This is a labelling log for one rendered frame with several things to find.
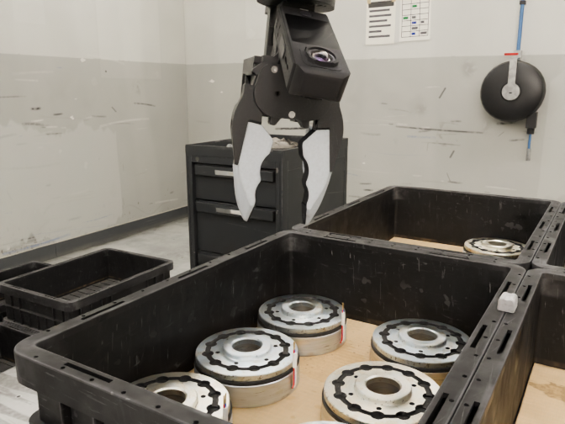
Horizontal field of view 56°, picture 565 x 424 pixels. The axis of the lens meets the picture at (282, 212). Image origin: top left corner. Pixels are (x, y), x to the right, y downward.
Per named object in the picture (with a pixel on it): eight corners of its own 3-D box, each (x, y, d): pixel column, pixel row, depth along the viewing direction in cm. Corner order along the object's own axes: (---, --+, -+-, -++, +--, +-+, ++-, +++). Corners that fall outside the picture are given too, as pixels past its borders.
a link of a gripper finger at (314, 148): (319, 209, 57) (310, 121, 55) (337, 221, 52) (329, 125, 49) (291, 213, 57) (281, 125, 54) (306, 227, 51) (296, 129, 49)
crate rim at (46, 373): (398, 559, 24) (401, 513, 24) (5, 377, 39) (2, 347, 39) (526, 287, 57) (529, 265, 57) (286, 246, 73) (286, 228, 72)
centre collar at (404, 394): (400, 414, 43) (401, 407, 42) (344, 396, 45) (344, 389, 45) (419, 385, 47) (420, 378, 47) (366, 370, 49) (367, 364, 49)
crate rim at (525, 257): (526, 287, 57) (529, 265, 57) (286, 245, 73) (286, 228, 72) (560, 214, 91) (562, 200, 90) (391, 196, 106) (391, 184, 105)
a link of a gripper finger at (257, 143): (240, 210, 55) (268, 124, 54) (250, 224, 50) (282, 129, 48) (211, 202, 54) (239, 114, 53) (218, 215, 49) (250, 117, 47)
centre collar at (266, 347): (253, 368, 50) (253, 361, 50) (211, 354, 52) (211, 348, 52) (281, 346, 54) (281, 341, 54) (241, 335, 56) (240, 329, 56)
